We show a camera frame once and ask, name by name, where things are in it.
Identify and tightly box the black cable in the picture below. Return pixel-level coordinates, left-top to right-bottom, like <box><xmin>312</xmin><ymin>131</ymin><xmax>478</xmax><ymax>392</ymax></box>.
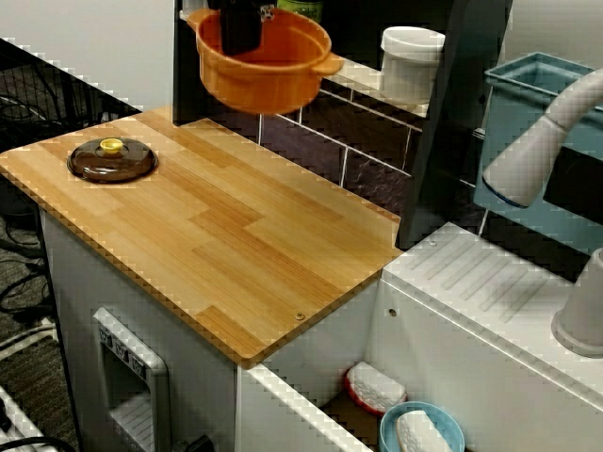
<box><xmin>0</xmin><ymin>214</ymin><xmax>46</xmax><ymax>259</ymax></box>
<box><xmin>0</xmin><ymin>270</ymin><xmax>54</xmax><ymax>315</ymax></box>
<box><xmin>0</xmin><ymin>435</ymin><xmax>67</xmax><ymax>452</ymax></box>

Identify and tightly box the black shelf side panel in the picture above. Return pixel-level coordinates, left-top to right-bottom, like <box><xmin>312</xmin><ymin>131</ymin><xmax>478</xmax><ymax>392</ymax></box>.
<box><xmin>171</xmin><ymin>0</ymin><xmax>222</xmax><ymax>127</ymax></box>

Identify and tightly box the grey dispenser panel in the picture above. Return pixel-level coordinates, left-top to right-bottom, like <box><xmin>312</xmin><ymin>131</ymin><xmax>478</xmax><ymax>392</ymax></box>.
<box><xmin>91</xmin><ymin>306</ymin><xmax>171</xmax><ymax>452</ymax></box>

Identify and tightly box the grey toy faucet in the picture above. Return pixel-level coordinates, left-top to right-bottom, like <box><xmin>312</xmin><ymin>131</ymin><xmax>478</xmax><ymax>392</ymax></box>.
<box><xmin>481</xmin><ymin>68</ymin><xmax>603</xmax><ymax>359</ymax></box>

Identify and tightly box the white power strip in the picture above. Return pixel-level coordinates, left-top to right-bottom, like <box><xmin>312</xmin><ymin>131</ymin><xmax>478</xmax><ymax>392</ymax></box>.
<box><xmin>0</xmin><ymin>315</ymin><xmax>57</xmax><ymax>362</ymax></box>

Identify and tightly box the teal plastic bin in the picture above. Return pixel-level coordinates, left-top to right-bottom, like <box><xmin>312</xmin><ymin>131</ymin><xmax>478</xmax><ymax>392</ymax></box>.
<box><xmin>473</xmin><ymin>51</ymin><xmax>603</xmax><ymax>255</ymax></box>

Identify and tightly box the dark grey upright post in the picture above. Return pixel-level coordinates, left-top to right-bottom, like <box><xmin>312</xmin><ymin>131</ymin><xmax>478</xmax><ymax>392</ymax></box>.
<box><xmin>398</xmin><ymin>0</ymin><xmax>514</xmax><ymax>250</ymax></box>

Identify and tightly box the black wire mesh fence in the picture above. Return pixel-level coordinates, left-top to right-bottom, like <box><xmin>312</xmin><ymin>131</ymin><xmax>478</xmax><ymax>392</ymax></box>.
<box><xmin>0</xmin><ymin>37</ymin><xmax>142</xmax><ymax>142</ymax></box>

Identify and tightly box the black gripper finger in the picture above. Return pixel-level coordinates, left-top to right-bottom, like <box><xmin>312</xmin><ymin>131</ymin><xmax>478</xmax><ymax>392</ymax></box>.
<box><xmin>220</xmin><ymin>0</ymin><xmax>276</xmax><ymax>57</ymax></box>

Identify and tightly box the white toy in bowl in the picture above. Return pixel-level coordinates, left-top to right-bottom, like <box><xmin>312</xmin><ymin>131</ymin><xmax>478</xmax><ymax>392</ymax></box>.
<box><xmin>395</xmin><ymin>409</ymin><xmax>453</xmax><ymax>452</ymax></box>

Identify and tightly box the brown lid with yellow knob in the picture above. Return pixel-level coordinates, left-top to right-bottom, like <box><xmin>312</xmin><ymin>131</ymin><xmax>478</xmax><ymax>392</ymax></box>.
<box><xmin>66</xmin><ymin>137</ymin><xmax>160</xmax><ymax>184</ymax></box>

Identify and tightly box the red rimmed white toy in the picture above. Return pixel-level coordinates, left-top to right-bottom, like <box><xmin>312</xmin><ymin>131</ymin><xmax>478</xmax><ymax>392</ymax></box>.
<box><xmin>343</xmin><ymin>361</ymin><xmax>409</xmax><ymax>418</ymax></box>

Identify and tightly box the white plastic jar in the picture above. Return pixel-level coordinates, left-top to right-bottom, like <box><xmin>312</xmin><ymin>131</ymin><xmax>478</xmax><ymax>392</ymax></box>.
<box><xmin>380</xmin><ymin>26</ymin><xmax>447</xmax><ymax>105</ymax></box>

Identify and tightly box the light blue bowl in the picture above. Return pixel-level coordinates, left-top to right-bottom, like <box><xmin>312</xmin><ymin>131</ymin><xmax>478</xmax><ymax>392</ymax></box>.
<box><xmin>379</xmin><ymin>399</ymin><xmax>466</xmax><ymax>452</ymax></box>

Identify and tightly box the white toy kitchen unit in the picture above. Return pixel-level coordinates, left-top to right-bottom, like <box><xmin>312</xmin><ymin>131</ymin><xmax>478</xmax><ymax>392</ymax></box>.
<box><xmin>0</xmin><ymin>0</ymin><xmax>603</xmax><ymax>452</ymax></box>

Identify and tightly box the orange toy pot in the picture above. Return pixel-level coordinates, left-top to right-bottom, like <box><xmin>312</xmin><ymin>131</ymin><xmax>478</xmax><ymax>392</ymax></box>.
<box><xmin>187</xmin><ymin>7</ymin><xmax>345</xmax><ymax>115</ymax></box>

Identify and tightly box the green soda can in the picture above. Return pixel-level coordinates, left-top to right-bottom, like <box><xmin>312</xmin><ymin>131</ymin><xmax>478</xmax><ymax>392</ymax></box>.
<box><xmin>276</xmin><ymin>0</ymin><xmax>325</xmax><ymax>14</ymax></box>

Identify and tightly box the aluminium frame rail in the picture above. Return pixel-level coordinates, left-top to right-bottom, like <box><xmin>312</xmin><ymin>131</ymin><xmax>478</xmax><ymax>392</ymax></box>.
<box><xmin>0</xmin><ymin>385</ymin><xmax>46</xmax><ymax>452</ymax></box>

